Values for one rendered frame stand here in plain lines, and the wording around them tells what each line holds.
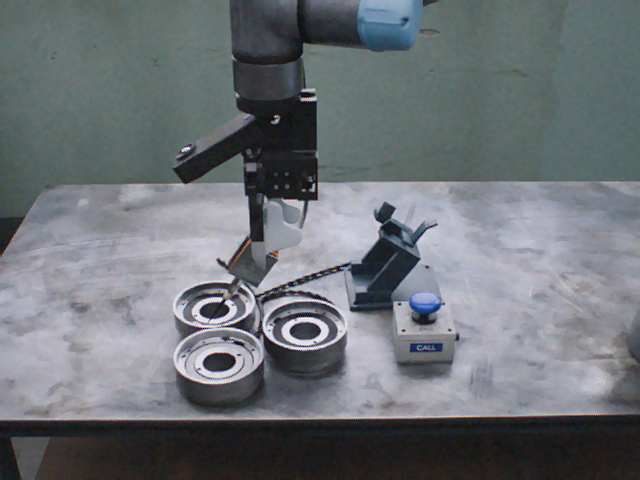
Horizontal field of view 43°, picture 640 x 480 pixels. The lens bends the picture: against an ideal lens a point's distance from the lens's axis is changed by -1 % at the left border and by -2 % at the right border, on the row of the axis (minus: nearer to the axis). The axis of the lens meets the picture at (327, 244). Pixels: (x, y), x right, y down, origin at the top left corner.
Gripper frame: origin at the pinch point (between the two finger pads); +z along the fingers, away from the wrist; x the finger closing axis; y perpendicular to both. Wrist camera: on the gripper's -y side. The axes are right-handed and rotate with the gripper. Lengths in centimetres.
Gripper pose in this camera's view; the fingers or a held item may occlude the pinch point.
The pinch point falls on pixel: (256, 253)
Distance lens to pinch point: 99.4
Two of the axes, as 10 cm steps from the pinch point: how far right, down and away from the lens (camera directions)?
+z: 0.0, 8.6, 5.1
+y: 10.0, -0.3, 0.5
